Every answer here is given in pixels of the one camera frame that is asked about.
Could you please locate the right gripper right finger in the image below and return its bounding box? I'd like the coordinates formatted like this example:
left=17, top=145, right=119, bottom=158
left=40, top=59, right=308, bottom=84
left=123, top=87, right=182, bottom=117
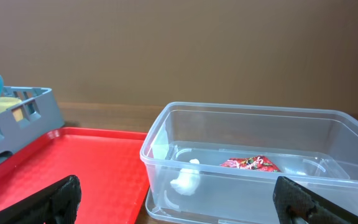
left=273, top=176, right=358, bottom=224

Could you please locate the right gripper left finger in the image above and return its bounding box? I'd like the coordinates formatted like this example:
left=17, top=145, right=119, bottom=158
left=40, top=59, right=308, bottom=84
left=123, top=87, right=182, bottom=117
left=0, top=175, right=81, bottom=224

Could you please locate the red snack wrapper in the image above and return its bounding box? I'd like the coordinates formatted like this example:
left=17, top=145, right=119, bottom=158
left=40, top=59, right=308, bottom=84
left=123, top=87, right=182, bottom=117
left=221, top=156, right=281, bottom=172

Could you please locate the white tissue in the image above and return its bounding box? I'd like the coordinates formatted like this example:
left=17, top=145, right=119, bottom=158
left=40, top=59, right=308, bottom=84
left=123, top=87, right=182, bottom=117
left=170, top=169, right=201, bottom=196

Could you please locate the grey dishwasher rack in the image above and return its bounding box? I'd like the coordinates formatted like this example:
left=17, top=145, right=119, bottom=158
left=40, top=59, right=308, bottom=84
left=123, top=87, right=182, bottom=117
left=0, top=86, right=65, bottom=164

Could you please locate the red plastic tray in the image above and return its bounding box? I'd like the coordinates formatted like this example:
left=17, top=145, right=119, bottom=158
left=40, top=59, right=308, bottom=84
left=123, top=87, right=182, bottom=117
left=0, top=128, right=149, bottom=223

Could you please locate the clear plastic bin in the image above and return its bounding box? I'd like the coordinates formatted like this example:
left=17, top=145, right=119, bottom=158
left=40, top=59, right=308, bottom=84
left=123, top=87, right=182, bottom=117
left=140, top=102, right=358, bottom=223

